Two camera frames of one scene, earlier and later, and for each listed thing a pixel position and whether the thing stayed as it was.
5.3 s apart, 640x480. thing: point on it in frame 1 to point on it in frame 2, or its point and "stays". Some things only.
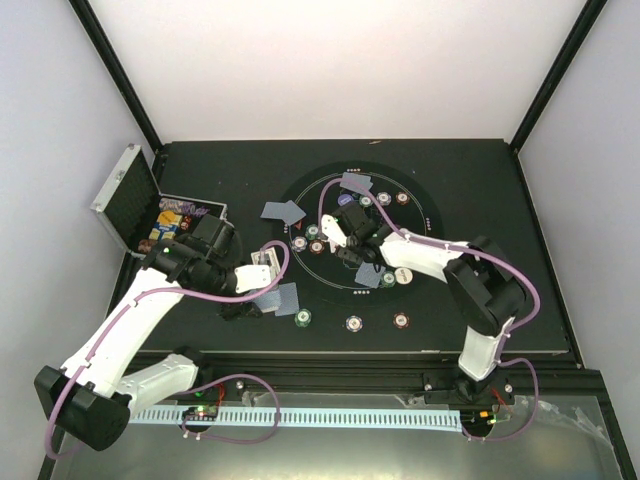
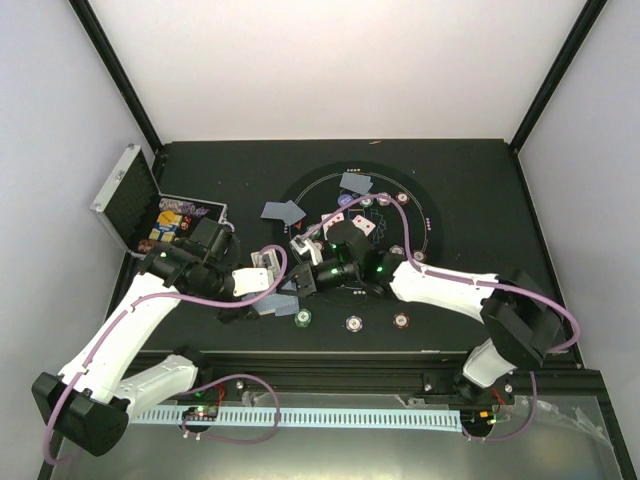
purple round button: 344,199 stays
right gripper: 355,259 to 310,284
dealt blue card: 361,184 stays
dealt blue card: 358,182 stays
